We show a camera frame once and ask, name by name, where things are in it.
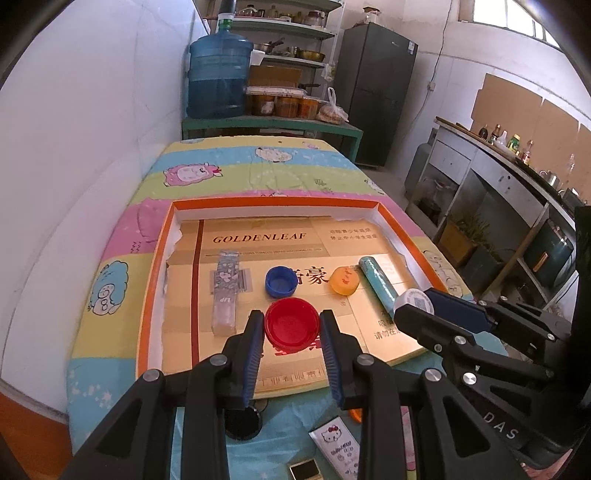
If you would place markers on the orange bottle cap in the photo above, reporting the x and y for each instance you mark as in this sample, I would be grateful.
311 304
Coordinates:
356 415
344 281

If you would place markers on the grey kitchen counter cabinet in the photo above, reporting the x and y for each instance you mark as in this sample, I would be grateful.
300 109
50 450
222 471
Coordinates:
504 231

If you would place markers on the clear glitter rectangular box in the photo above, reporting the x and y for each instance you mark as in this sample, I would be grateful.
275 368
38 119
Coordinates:
229 281

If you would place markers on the dark grey refrigerator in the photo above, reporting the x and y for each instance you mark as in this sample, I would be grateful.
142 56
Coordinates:
372 80

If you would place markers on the gold rectangular box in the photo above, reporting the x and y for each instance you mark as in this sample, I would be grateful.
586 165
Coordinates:
305 470

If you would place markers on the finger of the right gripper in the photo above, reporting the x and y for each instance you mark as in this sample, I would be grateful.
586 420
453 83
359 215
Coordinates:
466 306
434 332

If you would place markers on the white metal shelf rack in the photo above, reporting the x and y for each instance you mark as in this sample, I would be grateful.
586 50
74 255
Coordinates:
298 34

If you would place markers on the blue water jug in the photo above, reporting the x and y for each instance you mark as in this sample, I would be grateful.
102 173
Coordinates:
218 73

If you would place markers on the white QR bottle cap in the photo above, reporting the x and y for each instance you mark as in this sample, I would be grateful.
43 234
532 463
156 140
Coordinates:
416 298

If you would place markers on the white Hello Kitty box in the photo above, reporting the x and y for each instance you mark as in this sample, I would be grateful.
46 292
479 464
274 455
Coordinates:
339 447

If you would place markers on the shallow orange-rimmed cardboard box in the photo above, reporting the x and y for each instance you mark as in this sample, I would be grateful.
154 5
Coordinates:
313 237

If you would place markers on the colourful cartoon sheep bedsheet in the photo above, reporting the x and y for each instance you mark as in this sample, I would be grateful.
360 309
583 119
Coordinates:
102 364

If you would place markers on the plastic bag of buns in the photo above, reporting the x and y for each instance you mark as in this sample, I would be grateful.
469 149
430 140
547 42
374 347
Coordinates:
330 112

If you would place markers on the black bottle cap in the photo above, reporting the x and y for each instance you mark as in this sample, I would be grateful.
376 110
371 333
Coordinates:
243 424

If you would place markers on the blue bottle cap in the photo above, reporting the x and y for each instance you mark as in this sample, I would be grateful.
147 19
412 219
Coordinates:
280 282

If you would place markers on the red bottle cap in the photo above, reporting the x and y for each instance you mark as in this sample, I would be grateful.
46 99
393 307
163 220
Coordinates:
291 324

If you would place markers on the teal rectangular box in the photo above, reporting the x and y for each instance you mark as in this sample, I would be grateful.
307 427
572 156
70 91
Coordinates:
380 283

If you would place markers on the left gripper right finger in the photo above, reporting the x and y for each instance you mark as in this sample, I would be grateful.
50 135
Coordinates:
361 381

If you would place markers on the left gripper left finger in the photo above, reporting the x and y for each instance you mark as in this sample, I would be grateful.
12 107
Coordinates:
224 381

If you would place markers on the green low bench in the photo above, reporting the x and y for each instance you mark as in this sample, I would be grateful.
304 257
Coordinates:
201 128

